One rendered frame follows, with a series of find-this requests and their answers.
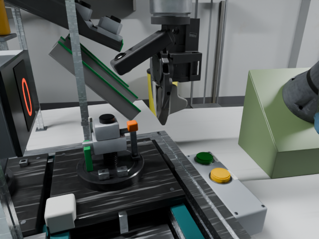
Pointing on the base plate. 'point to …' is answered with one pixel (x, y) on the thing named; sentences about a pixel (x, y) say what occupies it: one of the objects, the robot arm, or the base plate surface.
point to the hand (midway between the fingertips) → (159, 119)
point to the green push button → (204, 158)
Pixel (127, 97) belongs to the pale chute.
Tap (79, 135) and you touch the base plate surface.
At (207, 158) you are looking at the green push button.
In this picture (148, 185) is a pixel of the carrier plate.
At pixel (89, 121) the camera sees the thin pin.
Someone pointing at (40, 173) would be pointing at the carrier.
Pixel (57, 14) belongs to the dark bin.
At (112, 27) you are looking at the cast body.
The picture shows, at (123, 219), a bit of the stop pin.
